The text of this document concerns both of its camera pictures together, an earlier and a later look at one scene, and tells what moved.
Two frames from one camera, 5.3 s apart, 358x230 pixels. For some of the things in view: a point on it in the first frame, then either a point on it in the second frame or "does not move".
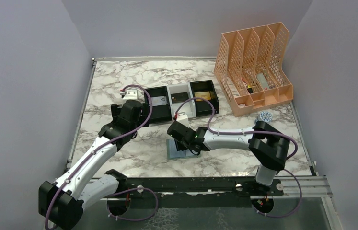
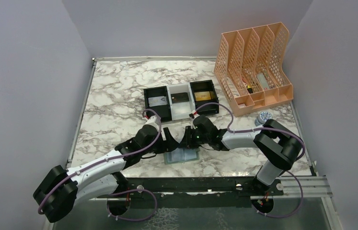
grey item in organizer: x=263 y=80 does not move
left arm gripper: x=116 y=109 -> x=167 y=145
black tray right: x=206 y=89 does not move
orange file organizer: x=248 y=69 does not move
